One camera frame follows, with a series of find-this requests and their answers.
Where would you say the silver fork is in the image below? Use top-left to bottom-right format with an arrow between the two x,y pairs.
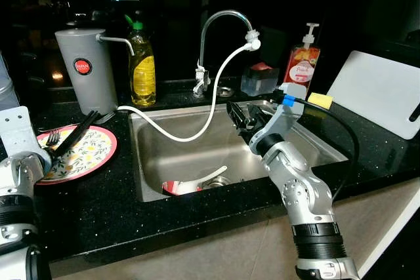
44,130 -> 62,151

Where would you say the red hand soap pump bottle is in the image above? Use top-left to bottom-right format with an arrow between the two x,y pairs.
283,22 -> 322,94

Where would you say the black chopstick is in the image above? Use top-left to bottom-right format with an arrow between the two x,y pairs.
52,111 -> 95,155
60,113 -> 103,157

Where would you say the metal sink drain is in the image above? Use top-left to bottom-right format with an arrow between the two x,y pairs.
203,175 -> 232,191

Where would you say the clear soap box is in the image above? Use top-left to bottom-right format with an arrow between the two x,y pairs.
240,62 -> 282,98

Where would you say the translucent plastic container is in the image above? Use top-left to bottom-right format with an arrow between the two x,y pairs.
0,52 -> 20,112

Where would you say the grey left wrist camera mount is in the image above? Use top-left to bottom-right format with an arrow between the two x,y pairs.
0,106 -> 48,163

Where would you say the red bowl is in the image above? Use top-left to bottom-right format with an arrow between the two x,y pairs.
161,178 -> 205,197

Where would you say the white cutting board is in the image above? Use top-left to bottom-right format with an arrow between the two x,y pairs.
325,50 -> 420,141

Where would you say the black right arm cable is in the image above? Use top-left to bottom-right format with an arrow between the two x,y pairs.
282,94 -> 361,203

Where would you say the yellow dish soap bottle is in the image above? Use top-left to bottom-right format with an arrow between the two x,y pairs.
125,14 -> 158,108

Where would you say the white flexible hose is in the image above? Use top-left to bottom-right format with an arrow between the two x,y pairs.
116,36 -> 262,144

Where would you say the grey cylinder water dispenser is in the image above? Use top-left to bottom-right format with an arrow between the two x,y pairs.
55,28 -> 136,116

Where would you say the yellow sponge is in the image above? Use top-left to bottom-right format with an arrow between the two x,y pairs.
307,92 -> 334,111

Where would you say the floral plate with red rim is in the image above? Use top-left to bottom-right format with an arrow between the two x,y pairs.
33,125 -> 119,186

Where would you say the chrome gooseneck faucet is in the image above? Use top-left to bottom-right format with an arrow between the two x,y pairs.
193,9 -> 258,98

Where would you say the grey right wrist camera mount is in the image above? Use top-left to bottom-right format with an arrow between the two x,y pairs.
258,83 -> 308,144

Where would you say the stainless steel sink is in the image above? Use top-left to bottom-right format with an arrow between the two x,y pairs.
129,100 -> 349,204

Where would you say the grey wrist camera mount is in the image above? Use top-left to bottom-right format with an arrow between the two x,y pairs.
258,83 -> 308,144
0,106 -> 48,163

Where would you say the round metal deck cap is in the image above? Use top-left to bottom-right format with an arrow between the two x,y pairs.
216,86 -> 236,98

